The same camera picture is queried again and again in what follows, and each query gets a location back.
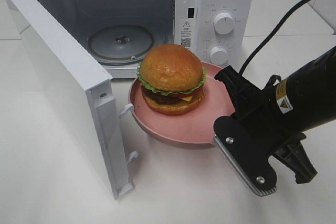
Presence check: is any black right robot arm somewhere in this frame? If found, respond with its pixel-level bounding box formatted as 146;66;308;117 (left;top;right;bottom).
214;49;335;190

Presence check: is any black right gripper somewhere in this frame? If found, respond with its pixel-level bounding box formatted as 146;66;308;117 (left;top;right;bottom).
215;66;318;184

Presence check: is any white microwave door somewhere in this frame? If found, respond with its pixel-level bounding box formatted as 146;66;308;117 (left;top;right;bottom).
6;0;138;198

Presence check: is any white microwave oven body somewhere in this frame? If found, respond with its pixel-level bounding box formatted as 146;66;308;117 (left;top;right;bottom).
37;0;251;78

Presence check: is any pink plate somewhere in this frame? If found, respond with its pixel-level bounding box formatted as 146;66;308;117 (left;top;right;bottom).
129;62;234;148

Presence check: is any glass microwave turntable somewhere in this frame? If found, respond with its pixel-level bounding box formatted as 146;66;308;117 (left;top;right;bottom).
88;25;154;66

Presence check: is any white microwave knob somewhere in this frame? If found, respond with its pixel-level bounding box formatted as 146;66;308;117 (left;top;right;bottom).
209;46;228;66
213;10;235;35

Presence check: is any lower white microwave knob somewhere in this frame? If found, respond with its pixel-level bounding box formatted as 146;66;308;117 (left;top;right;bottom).
209;46;228;66

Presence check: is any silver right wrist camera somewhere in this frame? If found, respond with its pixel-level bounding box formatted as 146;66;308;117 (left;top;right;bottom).
213;116;277;197

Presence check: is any upper white microwave knob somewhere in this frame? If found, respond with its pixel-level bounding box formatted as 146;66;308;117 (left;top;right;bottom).
213;10;235;35

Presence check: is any white warning label sticker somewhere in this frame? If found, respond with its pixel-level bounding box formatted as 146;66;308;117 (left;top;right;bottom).
178;18;195;51

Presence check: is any burger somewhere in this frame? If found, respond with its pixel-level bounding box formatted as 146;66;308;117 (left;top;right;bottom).
138;44;206;115

